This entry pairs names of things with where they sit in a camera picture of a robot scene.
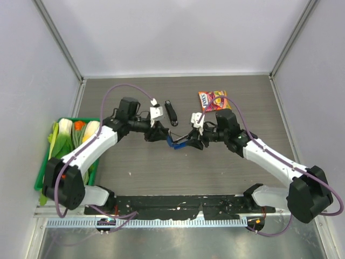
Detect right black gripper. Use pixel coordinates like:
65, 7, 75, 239
187, 122, 228, 151

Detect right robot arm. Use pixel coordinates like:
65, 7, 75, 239
187, 109, 333, 223

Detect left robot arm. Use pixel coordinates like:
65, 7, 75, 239
43, 97, 169, 215

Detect Fox's candy bag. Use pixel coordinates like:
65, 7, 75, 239
198, 90, 231, 112

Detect toy napa cabbage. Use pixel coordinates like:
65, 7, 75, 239
82, 121, 100, 143

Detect toy green beans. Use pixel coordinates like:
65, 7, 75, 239
72, 124, 86, 149

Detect toy carrot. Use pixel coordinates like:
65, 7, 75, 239
74, 120, 86, 131

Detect toy bok choy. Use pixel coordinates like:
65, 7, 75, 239
48, 118, 73, 159

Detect green plastic tray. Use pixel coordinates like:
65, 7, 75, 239
33, 118, 99, 191

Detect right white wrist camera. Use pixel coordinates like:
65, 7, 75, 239
191, 112, 204, 135

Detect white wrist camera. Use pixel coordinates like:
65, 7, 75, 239
150, 106, 164, 128
191, 112, 204, 135

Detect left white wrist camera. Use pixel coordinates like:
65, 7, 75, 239
150, 106, 164, 128

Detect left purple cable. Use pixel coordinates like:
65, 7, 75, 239
53, 83, 158, 219

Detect purple cable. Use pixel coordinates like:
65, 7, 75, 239
53, 83, 158, 219
199, 96, 344, 216

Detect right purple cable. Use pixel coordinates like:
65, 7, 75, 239
199, 96, 344, 216

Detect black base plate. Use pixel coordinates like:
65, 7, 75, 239
84, 194, 276, 221

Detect slotted cable duct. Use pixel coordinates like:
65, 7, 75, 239
46, 217, 247, 229

